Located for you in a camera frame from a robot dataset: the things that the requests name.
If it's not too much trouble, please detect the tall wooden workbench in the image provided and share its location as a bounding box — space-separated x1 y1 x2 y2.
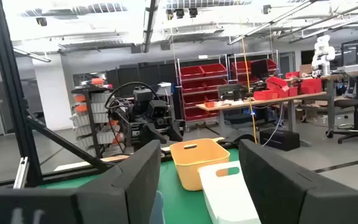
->
321 70 358 139

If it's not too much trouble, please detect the wire shelf with red bins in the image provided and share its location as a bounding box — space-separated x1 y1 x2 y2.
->
228 50 280 88
175 55 230 124

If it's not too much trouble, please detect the silver metal bracket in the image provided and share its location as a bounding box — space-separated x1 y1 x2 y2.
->
12 156 30 190

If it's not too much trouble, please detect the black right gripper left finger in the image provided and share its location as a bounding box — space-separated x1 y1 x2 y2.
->
0 139 162 224

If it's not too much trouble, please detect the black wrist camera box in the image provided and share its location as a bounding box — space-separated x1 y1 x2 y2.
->
147 99 169 119

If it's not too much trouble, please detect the white cable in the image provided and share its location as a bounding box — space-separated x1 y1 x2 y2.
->
261 102 284 147

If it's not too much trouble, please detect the black aluminium rig frame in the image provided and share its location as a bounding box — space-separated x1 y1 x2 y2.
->
0 0 161 190

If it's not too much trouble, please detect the green table mat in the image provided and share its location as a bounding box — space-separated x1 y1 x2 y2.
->
39 147 241 224

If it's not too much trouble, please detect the black office stool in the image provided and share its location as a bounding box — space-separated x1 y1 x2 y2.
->
326 73 358 146

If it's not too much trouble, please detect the orange plastic bin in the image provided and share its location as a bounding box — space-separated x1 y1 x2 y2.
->
169 138 231 192

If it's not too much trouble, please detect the black cabinet row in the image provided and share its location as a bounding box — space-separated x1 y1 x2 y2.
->
106 61 180 94

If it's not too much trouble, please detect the long wooden workbench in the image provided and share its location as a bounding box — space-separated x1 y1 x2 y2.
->
196 91 328 138

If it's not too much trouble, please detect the yellow cable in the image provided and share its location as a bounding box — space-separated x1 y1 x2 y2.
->
240 34 259 145

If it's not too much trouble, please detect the black floor box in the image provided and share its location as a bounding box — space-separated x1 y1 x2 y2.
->
259 128 301 152

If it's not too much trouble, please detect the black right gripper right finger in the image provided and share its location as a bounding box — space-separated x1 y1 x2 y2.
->
238 138 358 224

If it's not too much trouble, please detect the white plastic bin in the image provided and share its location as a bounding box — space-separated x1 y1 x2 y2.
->
197 160 262 224

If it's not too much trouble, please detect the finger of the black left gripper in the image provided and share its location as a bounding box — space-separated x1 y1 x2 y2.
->
139 123 168 146
167 119 186 142

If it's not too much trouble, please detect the black rack with small bins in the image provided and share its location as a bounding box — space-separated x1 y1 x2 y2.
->
70 77 124 158

